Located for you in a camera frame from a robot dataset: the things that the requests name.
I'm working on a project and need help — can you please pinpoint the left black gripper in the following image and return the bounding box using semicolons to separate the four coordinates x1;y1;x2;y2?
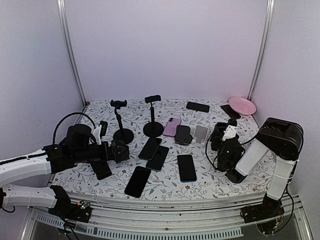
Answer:
72;139;129;164

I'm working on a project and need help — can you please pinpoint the black folding stand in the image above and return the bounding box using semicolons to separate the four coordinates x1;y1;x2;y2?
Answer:
174;125;193;146
110;140;130;164

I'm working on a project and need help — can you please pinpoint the blue-edged phone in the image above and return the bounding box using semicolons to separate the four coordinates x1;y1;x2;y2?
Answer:
177;154;197;183
210;122;227;151

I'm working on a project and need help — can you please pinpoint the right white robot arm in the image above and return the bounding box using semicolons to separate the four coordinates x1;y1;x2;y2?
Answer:
210;117;304;218

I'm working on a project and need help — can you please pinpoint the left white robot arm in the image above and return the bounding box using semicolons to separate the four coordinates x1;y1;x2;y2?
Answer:
0;122;130;217

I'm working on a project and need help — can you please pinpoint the black phone small left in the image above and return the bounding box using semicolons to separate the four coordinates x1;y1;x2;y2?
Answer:
90;161;112;181

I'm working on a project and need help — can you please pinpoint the silver folding phone stand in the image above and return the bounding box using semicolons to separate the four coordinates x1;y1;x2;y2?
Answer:
193;125;209;145

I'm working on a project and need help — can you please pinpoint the black phone under plate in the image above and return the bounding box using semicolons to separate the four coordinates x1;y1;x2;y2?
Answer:
220;104;241;119

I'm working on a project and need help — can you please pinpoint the left tall black phone stand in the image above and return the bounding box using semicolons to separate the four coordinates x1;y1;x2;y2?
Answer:
110;100;134;144

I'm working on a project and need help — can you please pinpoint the tall black phone stand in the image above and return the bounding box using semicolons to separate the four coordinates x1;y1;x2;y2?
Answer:
110;100;134;144
143;95;164;137

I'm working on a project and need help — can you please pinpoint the black phone at back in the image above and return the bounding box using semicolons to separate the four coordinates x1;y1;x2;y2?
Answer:
186;101;210;113

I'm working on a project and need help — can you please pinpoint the black phone front left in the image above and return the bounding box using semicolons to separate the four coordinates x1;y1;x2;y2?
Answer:
124;166;151;198

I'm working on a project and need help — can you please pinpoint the black phone upper stacked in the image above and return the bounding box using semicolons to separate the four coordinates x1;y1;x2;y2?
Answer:
138;137;162;161

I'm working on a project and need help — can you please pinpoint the black phone stacked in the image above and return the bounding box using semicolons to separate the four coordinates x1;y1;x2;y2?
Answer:
138;137;162;161
145;146;169;172

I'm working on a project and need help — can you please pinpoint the black phone lower stacked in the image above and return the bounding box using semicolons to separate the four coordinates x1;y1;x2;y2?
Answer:
145;146;169;172

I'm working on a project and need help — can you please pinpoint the right tall black phone stand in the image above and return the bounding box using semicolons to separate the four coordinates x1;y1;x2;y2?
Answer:
143;95;164;137

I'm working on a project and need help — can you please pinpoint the pink plate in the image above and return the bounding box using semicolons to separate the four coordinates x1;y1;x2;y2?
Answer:
228;96;257;116

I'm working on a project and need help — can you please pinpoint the floral patterned table mat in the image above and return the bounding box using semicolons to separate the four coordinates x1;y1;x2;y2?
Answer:
52;99;275;201

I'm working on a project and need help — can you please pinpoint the pink smartphone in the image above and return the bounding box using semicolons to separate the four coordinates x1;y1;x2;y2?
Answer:
162;117;182;137

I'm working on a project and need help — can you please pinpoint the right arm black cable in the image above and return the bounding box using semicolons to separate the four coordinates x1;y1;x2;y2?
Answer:
205;124;258;173

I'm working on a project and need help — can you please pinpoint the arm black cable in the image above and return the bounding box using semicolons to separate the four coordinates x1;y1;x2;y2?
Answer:
205;124;258;173
51;112;97;147

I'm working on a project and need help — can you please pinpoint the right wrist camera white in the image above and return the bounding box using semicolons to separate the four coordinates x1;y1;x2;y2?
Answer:
222;118;238;141

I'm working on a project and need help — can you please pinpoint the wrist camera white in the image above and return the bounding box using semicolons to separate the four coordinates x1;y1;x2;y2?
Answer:
222;118;238;141
93;120;108;145

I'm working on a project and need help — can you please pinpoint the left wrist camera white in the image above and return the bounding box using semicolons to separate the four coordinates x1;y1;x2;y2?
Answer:
93;120;108;145

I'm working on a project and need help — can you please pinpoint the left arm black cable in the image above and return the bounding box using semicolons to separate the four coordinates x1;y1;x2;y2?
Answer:
51;112;97;147

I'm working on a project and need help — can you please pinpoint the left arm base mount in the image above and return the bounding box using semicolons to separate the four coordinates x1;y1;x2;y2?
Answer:
48;185;93;223

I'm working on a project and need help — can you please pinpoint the aluminium front rail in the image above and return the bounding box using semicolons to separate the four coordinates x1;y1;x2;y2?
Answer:
22;193;314;240

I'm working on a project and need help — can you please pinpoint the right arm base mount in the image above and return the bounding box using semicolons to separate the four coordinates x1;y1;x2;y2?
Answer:
240;195;285;235

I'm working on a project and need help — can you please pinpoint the left aluminium frame post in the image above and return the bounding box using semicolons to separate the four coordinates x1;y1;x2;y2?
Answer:
56;0;87;107

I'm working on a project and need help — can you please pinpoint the aluminium frame post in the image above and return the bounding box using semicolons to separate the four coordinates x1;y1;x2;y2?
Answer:
56;0;87;107
247;0;275;102

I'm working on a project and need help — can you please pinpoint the right aluminium frame post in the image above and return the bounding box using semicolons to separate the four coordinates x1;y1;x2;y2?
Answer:
247;0;275;102

